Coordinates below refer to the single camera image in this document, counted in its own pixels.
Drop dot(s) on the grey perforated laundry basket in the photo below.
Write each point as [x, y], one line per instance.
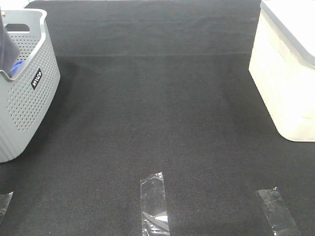
[26, 96]

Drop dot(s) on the blue cloth in basket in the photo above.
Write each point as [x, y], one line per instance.
[16, 66]

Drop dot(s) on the clear tape strip right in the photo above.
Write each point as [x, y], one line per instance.
[277, 213]

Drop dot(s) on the clear tape strip left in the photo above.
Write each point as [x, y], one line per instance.
[4, 203]

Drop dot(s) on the white lidded storage box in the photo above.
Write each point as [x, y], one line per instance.
[282, 66]

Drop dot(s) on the clear tape strip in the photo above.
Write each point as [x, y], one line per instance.
[277, 213]
[153, 206]
[4, 203]

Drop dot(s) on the grey towel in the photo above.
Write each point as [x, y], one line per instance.
[9, 51]

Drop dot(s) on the clear tape strip centre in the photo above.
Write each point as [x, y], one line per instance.
[153, 206]

